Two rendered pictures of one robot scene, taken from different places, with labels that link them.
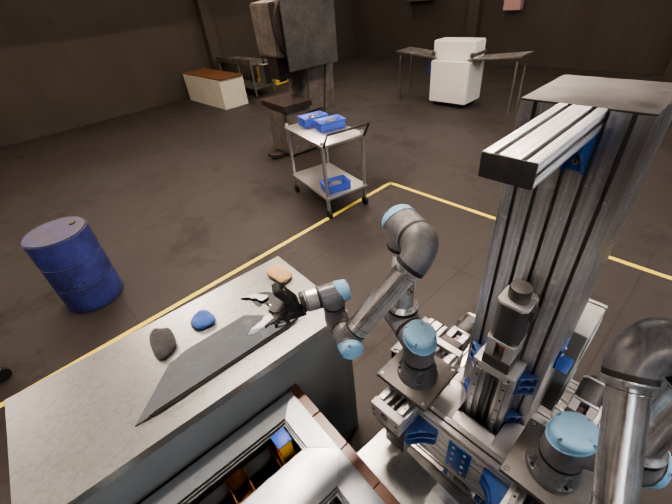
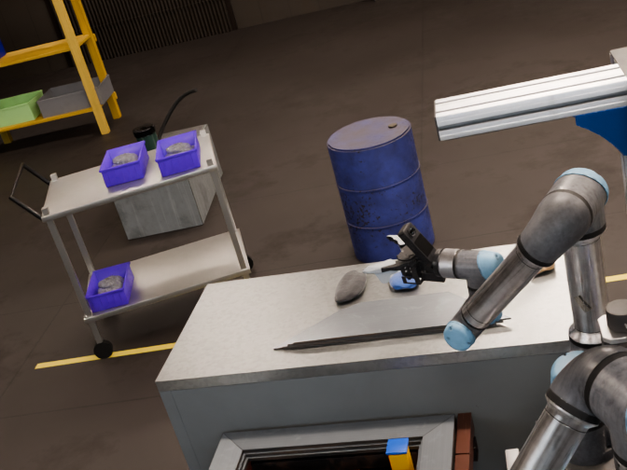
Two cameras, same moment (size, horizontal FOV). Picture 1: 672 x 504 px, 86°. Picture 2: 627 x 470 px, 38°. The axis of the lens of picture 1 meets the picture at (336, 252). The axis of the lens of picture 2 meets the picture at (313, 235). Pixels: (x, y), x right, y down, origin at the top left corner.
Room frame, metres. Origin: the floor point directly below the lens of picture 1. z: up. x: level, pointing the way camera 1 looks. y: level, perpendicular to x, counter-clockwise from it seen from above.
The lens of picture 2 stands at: (-0.57, -1.32, 2.55)
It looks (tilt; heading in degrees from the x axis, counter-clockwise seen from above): 25 degrees down; 53
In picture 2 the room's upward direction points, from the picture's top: 16 degrees counter-clockwise
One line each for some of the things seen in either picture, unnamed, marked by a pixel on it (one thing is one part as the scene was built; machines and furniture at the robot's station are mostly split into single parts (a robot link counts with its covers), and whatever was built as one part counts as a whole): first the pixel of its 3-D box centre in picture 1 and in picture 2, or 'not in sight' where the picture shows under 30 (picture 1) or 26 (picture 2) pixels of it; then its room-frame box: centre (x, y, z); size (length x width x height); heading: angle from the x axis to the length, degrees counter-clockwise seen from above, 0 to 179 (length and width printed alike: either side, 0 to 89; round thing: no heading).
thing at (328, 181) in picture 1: (328, 161); not in sight; (4.22, -0.02, 0.52); 1.11 x 0.65 x 1.05; 33
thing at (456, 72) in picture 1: (456, 72); not in sight; (7.88, -2.82, 0.60); 2.64 x 0.63 x 1.19; 42
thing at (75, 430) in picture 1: (190, 355); (367, 312); (1.03, 0.68, 1.03); 1.30 x 0.60 x 0.04; 126
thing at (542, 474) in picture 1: (557, 459); not in sight; (0.45, -0.58, 1.09); 0.15 x 0.15 x 0.10
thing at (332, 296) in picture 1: (333, 293); (479, 267); (0.89, 0.02, 1.43); 0.11 x 0.08 x 0.09; 104
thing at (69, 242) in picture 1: (76, 264); (382, 189); (2.77, 2.40, 0.39); 0.51 x 0.51 x 0.77
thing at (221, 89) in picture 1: (214, 87); not in sight; (10.28, 2.67, 0.34); 2.02 x 0.65 x 0.69; 40
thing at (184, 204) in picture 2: not in sight; (170, 149); (2.68, 4.54, 0.46); 0.98 x 0.76 x 0.91; 43
